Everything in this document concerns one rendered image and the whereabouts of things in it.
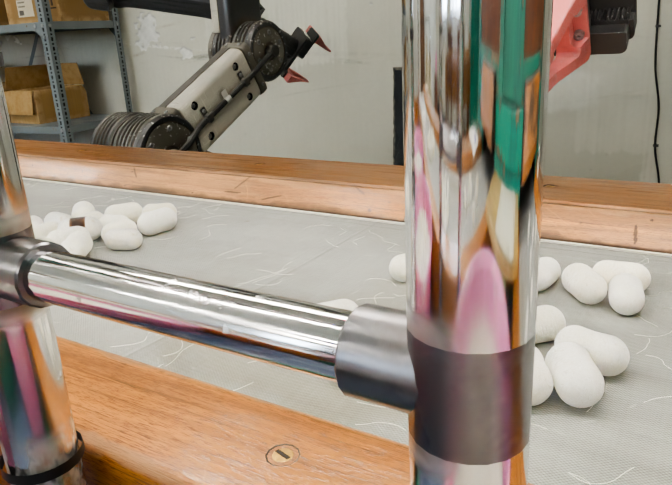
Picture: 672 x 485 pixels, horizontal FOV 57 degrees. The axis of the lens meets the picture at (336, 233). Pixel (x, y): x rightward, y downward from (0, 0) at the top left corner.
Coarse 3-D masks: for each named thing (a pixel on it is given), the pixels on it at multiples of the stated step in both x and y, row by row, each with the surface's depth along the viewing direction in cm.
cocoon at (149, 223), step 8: (160, 208) 55; (168, 208) 55; (144, 216) 54; (152, 216) 54; (160, 216) 54; (168, 216) 55; (176, 216) 56; (144, 224) 53; (152, 224) 54; (160, 224) 54; (168, 224) 55; (144, 232) 54; (152, 232) 54
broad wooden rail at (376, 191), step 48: (48, 144) 91; (192, 192) 67; (240, 192) 64; (288, 192) 61; (336, 192) 59; (384, 192) 57; (576, 192) 52; (624, 192) 51; (576, 240) 47; (624, 240) 46
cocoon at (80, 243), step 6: (72, 234) 49; (78, 234) 49; (84, 234) 50; (66, 240) 48; (72, 240) 48; (78, 240) 48; (84, 240) 49; (90, 240) 50; (66, 246) 48; (72, 246) 48; (78, 246) 48; (84, 246) 48; (90, 246) 50; (72, 252) 48; (78, 252) 48; (84, 252) 48
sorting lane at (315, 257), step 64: (64, 192) 72; (128, 192) 71; (128, 256) 50; (192, 256) 49; (256, 256) 48; (320, 256) 47; (384, 256) 47; (576, 256) 45; (640, 256) 44; (64, 320) 39; (576, 320) 35; (640, 320) 35; (256, 384) 31; (320, 384) 30; (640, 384) 29; (576, 448) 25; (640, 448) 25
